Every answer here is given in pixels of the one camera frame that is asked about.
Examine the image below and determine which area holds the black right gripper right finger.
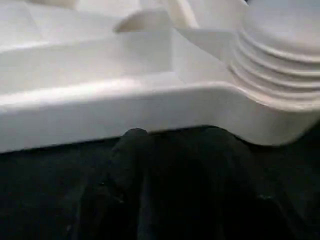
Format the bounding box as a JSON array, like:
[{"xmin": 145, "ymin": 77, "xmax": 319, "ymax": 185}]
[{"xmin": 159, "ymin": 125, "xmax": 303, "ymax": 240}]

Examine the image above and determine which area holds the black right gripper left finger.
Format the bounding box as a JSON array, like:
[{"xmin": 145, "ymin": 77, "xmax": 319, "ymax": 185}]
[{"xmin": 82, "ymin": 127, "xmax": 151, "ymax": 240}]

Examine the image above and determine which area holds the white plastic table top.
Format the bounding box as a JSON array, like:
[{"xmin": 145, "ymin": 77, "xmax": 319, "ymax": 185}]
[{"xmin": 0, "ymin": 0, "xmax": 320, "ymax": 154}]

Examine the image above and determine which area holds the white plastic table leg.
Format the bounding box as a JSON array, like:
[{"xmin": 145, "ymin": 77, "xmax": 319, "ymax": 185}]
[{"xmin": 228, "ymin": 0, "xmax": 320, "ymax": 111}]

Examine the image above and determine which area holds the black table mat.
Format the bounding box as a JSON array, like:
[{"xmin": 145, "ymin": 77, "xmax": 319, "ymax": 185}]
[{"xmin": 0, "ymin": 124, "xmax": 320, "ymax": 240}]

